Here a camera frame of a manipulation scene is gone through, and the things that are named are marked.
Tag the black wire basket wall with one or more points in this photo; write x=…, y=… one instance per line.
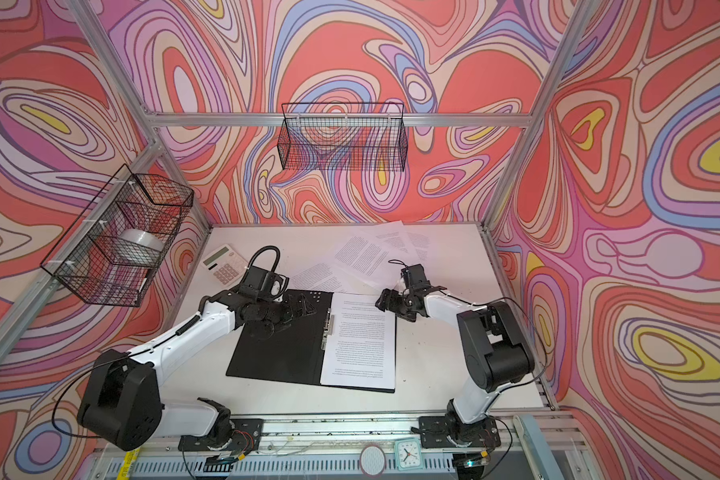
x=343, y=136
x=99, y=268

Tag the printed paper sheet stack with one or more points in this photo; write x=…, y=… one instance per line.
x=364, y=259

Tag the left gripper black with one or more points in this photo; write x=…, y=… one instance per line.
x=301, y=312

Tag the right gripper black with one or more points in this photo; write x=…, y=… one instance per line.
x=393, y=295

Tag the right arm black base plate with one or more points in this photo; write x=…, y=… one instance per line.
x=447, y=431

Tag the black wire basket back wall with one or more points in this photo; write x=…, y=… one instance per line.
x=343, y=136

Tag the white tape roll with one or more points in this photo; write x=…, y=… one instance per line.
x=142, y=238

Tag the metal folder clip mechanism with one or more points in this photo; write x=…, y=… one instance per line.
x=327, y=329

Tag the yellow marker pen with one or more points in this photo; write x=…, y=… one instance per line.
x=126, y=469

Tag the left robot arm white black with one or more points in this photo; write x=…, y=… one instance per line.
x=122, y=402

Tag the black wire basket left wall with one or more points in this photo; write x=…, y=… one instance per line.
x=99, y=268

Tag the red folder black inside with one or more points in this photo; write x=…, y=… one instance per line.
x=290, y=356

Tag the light blue bar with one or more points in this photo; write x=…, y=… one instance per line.
x=538, y=453

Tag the pink desk calculator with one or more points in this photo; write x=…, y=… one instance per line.
x=226, y=265

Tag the small teal alarm clock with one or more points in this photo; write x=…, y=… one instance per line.
x=408, y=454

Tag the round pink white disc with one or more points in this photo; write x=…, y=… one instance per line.
x=372, y=461

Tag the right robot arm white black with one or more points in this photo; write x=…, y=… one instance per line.
x=496, y=353

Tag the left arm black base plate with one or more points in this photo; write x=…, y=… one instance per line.
x=238, y=435

